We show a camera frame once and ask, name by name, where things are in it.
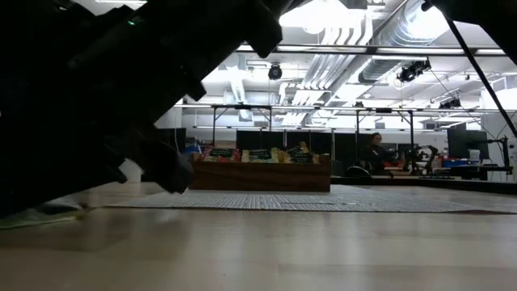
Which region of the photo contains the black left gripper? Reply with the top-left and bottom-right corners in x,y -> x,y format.
0,7 -> 203,219

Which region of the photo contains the green lemon lime tea packet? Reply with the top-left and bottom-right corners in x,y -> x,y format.
0,196 -> 84,230
241,147 -> 280,164

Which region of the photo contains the black monitor on arm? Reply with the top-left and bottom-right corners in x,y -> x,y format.
446,128 -> 490,161

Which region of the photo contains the black computer monitor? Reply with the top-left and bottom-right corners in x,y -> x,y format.
157,127 -> 187,154

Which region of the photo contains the white round plant pot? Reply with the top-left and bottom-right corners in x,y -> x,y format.
119,158 -> 143,183

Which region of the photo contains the wooden three-compartment box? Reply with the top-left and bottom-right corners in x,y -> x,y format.
188,152 -> 333,193

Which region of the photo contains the grey woven placemat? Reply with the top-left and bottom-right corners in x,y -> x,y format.
103,183 -> 517,215

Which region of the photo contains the black office chair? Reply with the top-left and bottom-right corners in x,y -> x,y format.
344,164 -> 373,179

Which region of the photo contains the long ceiling light strip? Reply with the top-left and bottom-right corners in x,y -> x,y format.
237,43 -> 506,57

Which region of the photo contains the person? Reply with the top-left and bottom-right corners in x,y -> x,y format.
360,132 -> 399,177

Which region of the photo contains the black ceiling spotlight cluster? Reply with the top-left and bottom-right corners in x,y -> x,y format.
397,59 -> 431,84

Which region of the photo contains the black background desk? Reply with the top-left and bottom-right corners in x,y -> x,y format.
419,164 -> 515,182

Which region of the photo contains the black dome ceiling camera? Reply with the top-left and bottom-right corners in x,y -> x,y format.
267,63 -> 284,81

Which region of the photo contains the black metal rig frame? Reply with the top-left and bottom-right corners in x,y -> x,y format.
212,103 -> 416,162

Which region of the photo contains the black aluminium table frame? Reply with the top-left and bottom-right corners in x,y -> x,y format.
139,172 -> 517,196

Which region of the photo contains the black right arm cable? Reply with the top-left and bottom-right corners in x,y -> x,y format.
443,15 -> 517,138

